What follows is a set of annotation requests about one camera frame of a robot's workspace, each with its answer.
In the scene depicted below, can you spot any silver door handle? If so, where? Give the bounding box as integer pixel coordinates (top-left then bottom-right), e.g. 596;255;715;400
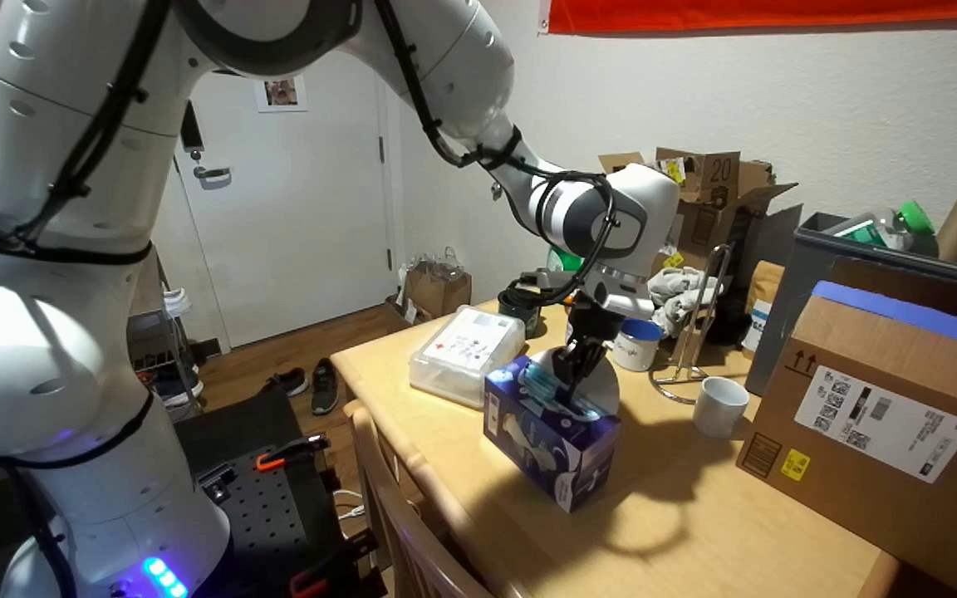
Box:
191;163;237;193

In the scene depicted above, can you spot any small tan carton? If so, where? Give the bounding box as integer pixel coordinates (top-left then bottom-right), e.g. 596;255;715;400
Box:
744;258;789;356

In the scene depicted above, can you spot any black shoe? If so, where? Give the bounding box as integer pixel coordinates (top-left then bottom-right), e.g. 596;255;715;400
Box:
309;356;341;418
267;366;312;400

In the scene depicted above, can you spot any large labelled cardboard box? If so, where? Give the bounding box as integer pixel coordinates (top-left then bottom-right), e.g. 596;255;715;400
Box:
735;281;957;596

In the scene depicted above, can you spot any purple packet box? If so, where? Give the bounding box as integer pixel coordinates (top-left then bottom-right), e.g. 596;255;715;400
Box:
481;344;626;515

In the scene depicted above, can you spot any wooden slatted rack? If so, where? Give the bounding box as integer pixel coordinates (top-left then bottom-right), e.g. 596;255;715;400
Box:
341;400;491;598

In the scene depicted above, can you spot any green item in bin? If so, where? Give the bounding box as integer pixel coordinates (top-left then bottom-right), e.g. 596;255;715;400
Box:
890;200;941;244

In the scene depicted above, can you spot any small white cup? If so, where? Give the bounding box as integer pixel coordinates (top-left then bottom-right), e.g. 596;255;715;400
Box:
691;376;752;442

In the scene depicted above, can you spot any dark cup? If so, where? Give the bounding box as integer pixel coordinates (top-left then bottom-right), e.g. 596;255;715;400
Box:
494;281;553;339

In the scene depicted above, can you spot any black door lock device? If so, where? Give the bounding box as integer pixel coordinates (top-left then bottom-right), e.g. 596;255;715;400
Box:
176;99;207;168

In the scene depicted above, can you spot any white door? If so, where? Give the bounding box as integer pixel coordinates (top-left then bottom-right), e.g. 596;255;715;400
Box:
149;65;407;348

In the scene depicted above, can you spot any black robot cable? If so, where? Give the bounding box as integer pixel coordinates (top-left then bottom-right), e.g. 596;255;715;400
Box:
371;0;621;335

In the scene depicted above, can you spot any red banner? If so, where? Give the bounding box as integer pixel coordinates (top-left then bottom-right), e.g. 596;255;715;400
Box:
545;0;957;39

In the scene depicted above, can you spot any small picture on door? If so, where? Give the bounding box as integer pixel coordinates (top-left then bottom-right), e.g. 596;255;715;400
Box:
259;73;307;113

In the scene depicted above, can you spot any red and black clamp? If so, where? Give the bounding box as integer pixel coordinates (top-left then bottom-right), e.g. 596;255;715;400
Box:
252;432;328;478

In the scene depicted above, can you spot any dark grey bin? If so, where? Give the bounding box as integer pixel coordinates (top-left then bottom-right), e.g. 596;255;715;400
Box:
744;209;957;400

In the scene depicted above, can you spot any crumpled white cloth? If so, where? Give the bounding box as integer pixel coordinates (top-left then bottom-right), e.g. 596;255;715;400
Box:
656;264;722;335

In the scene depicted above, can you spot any small brown cardboard box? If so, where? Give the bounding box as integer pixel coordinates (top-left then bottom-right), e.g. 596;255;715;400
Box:
407;258;474;327

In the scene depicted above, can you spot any white mug with blue inside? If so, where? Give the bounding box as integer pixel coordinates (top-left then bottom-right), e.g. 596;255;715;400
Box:
608;316;670;376

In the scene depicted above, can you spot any open brown cardboard box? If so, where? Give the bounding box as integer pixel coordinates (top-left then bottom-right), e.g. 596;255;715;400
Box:
596;145;803;288

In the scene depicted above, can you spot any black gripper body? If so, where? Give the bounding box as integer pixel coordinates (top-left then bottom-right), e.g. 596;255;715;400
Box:
563;302;621;360

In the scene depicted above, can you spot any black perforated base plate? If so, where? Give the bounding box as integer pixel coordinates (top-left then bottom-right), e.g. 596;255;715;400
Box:
172;385;381;598

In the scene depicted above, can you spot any grey shelf cart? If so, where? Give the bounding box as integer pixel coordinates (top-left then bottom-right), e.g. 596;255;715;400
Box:
127;281;207;411

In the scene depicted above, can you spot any metal wire stand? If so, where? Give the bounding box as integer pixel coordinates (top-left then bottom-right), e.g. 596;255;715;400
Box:
644;244;739;392

